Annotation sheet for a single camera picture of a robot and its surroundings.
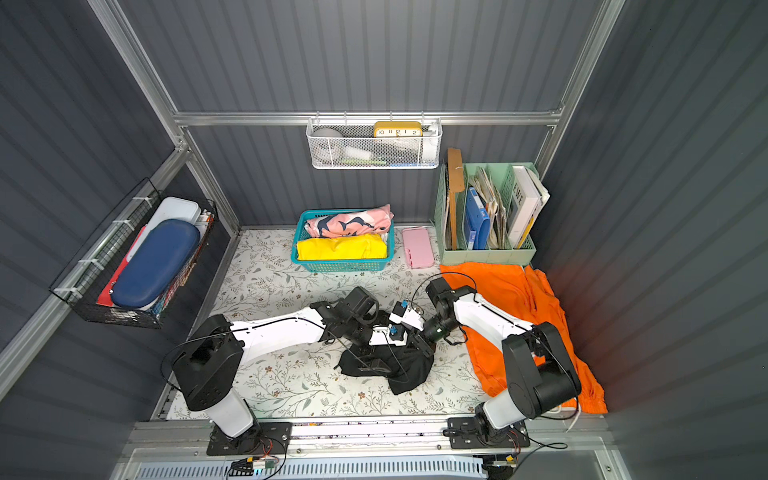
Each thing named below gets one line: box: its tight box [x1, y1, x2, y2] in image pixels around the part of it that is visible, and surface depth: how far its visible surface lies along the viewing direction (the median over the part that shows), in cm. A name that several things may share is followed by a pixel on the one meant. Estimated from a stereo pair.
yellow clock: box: [373, 121, 424, 138], surface depth 90 cm
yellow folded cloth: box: [296, 235, 388, 261], surface depth 104 cm
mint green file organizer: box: [434, 162, 539, 267], surface depth 104 cm
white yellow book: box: [508, 165, 550, 249], surface depth 100 cm
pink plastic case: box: [402, 227, 434, 269], surface depth 114 cm
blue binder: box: [464, 187, 491, 250], surface depth 101 cm
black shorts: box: [334, 344, 435, 395], surface depth 77 cm
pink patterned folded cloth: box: [304, 204, 395, 238], surface depth 107 cm
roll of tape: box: [312, 127, 343, 163], surface depth 89 cm
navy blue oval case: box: [111, 219, 201, 308], surface depth 69 cm
